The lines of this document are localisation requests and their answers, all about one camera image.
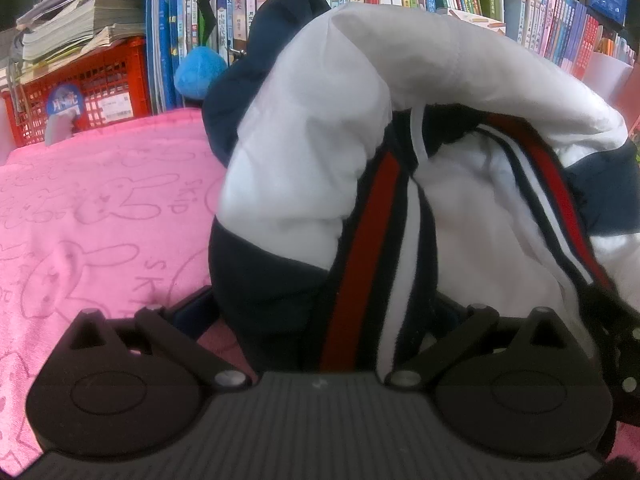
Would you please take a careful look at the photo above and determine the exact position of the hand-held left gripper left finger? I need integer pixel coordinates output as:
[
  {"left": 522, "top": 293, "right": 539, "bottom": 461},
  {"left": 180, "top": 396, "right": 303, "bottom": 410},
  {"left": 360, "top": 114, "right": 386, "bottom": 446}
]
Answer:
[{"left": 67, "top": 285, "right": 253, "bottom": 391}]

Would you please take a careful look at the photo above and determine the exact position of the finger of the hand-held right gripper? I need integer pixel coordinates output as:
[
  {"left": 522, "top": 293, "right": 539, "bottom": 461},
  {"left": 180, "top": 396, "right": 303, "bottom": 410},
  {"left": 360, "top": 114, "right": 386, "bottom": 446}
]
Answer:
[{"left": 580, "top": 280, "right": 640, "bottom": 428}]

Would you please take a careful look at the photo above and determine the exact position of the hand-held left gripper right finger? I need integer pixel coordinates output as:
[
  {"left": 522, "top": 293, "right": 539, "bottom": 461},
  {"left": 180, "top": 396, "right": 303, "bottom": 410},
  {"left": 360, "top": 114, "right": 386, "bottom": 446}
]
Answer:
[{"left": 382, "top": 302, "right": 568, "bottom": 391}]

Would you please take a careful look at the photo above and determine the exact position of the navy and white jacket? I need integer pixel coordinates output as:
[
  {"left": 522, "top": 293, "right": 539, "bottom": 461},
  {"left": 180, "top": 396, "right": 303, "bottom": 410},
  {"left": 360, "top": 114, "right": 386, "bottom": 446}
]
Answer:
[{"left": 201, "top": 0, "right": 640, "bottom": 376}]

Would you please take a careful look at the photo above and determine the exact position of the pink rabbit-print blanket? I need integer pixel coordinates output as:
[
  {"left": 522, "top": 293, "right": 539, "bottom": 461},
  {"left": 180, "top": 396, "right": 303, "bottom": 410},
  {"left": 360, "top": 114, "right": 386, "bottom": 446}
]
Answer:
[{"left": 0, "top": 107, "right": 640, "bottom": 478}]

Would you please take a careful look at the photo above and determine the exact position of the round blue plush toy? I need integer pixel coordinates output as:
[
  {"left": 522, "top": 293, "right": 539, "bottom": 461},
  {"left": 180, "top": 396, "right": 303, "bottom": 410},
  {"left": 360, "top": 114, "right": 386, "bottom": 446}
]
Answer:
[{"left": 174, "top": 45, "right": 228, "bottom": 101}]

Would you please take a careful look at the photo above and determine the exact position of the red plastic crate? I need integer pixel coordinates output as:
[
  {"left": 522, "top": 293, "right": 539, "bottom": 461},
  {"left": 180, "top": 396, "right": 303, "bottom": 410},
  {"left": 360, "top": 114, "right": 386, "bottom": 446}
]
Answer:
[{"left": 0, "top": 35, "right": 153, "bottom": 148}]

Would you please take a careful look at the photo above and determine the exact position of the round blue paper fan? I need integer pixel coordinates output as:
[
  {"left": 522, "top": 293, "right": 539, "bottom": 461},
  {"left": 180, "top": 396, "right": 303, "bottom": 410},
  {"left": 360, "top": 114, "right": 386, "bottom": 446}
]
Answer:
[{"left": 44, "top": 82, "right": 83, "bottom": 147}]

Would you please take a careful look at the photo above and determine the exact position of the row of tall blue books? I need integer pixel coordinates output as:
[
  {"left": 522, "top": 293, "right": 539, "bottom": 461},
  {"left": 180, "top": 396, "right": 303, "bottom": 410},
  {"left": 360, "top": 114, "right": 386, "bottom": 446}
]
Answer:
[{"left": 145, "top": 0, "right": 206, "bottom": 113}]

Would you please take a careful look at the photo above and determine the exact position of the white paper sheet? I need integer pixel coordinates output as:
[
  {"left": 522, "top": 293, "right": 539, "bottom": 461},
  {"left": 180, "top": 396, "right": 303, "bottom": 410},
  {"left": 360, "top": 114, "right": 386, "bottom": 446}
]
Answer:
[{"left": 582, "top": 52, "right": 633, "bottom": 103}]

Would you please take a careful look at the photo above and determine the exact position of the stack of paper magazines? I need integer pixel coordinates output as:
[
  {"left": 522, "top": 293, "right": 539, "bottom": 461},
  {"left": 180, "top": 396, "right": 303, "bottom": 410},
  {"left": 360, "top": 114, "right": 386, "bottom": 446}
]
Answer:
[{"left": 10, "top": 0, "right": 148, "bottom": 81}]

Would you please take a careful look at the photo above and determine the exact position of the colourful printed white box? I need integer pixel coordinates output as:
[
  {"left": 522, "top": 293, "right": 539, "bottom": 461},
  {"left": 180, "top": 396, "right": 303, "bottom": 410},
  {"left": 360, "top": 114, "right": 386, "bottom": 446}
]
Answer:
[{"left": 447, "top": 7, "right": 506, "bottom": 31}]

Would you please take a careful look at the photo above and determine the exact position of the white plastic book holder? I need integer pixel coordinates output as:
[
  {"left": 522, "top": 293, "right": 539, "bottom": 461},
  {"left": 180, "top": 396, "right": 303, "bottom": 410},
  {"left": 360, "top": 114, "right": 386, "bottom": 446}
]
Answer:
[{"left": 504, "top": 0, "right": 545, "bottom": 45}]

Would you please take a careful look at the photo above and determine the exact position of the black hanging strap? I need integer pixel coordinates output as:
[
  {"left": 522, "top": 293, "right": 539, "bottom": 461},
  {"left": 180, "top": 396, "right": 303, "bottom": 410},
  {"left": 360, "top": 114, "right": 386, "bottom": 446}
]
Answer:
[{"left": 196, "top": 0, "right": 236, "bottom": 58}]

